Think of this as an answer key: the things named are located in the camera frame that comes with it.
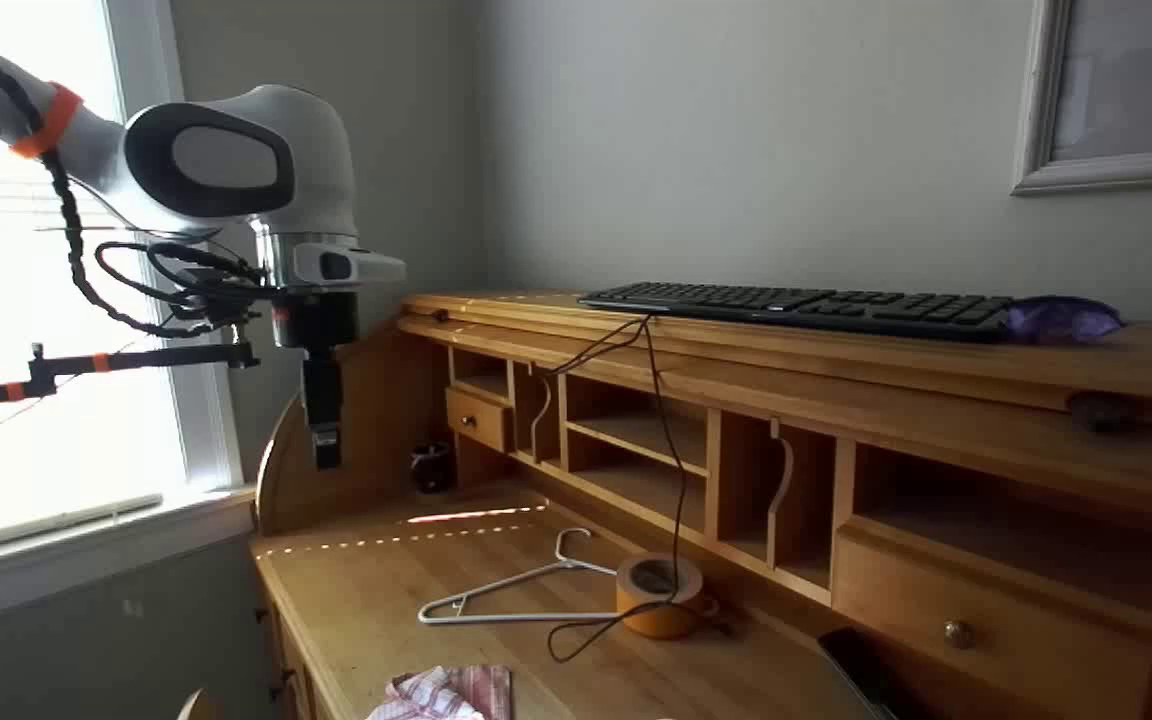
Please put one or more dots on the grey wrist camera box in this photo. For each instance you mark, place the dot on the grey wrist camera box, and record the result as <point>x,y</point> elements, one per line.
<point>337,262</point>

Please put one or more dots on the purple crumpled object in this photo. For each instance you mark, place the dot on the purple crumpled object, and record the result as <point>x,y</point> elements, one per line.
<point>1063,322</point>

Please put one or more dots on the grey framed wall picture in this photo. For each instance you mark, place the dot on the grey framed wall picture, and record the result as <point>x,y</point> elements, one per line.
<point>1041,162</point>

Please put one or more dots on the black rod with orange bands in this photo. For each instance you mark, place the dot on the black rod with orange bands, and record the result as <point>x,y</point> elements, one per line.
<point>139,361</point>

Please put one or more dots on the black computer keyboard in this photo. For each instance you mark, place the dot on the black computer keyboard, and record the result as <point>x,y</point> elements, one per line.
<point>818,307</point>

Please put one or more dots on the large wooden drawer with knob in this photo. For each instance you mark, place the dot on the large wooden drawer with knob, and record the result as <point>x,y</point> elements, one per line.
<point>1002,625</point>

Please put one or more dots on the red striped cloth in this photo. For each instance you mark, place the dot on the red striped cloth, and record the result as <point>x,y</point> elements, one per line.
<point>451,692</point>

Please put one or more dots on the wooden roll-top desk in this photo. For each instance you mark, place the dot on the wooden roll-top desk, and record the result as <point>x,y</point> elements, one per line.
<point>379,587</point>

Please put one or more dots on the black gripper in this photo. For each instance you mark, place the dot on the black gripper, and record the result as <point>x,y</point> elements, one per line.
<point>320,322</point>

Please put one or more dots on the small wooden drawer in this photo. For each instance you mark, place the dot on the small wooden drawer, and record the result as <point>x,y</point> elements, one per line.
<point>479,418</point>

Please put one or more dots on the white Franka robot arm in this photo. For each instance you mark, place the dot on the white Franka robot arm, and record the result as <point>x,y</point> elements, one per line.
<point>271,146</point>

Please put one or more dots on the orange tape roll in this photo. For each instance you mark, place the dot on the orange tape roll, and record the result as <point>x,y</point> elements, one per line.
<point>658,595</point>

